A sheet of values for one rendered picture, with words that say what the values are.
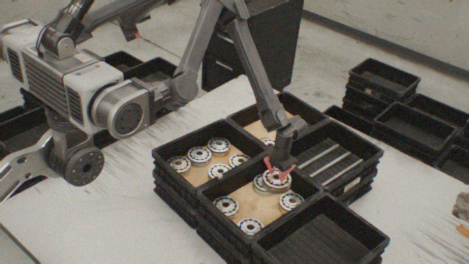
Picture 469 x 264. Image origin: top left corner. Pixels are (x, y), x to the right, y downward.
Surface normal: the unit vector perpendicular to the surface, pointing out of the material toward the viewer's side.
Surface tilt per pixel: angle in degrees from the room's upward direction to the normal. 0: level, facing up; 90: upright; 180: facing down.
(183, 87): 45
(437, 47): 90
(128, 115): 90
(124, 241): 0
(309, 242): 0
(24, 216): 0
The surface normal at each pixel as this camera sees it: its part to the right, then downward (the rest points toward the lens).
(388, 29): -0.65, 0.42
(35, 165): 0.76, 0.43
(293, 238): 0.07, -0.80
